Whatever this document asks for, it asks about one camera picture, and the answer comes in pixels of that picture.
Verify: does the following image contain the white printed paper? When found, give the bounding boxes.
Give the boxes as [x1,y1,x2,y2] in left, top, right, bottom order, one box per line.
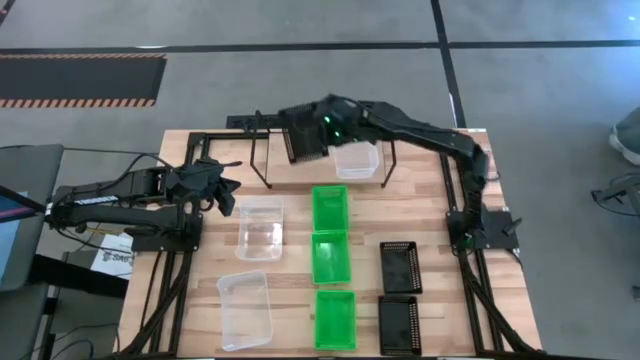
[90,233,136,281]

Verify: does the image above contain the black aluminium table frame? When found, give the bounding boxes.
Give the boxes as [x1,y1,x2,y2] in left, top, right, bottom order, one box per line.
[113,113,546,359]

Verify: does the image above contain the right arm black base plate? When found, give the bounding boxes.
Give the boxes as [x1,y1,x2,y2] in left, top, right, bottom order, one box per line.
[445,208,524,252]

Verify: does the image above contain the green plastic basket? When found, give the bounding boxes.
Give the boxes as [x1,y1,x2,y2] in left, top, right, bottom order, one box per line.
[310,229,353,286]
[313,289,358,352]
[311,184,350,233]

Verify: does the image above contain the black plastic basket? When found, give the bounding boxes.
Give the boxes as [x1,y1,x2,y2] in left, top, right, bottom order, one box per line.
[278,101,332,166]
[377,294,423,357]
[378,240,424,295]

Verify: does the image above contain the hazard-striped black floor mat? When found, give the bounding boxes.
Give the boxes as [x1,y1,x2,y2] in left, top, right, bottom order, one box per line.
[0,53,168,109]

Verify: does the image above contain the grey rounded panel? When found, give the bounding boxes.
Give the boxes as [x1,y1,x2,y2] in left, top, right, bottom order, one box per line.
[0,143,65,294]
[0,283,51,360]

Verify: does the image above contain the blue screen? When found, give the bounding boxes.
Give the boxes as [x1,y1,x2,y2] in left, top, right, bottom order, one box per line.
[0,192,30,282]

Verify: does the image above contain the clear plastic basket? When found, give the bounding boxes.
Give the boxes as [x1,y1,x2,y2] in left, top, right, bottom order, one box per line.
[329,140,381,181]
[215,269,275,353]
[234,196,285,263]

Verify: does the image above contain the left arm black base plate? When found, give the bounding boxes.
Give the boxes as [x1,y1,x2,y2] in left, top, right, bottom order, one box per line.
[130,213,205,253]

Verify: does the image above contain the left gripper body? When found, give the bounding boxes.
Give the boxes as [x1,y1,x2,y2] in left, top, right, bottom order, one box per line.
[164,158,227,210]

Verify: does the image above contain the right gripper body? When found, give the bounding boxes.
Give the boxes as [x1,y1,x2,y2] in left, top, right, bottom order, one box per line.
[318,93,369,147]

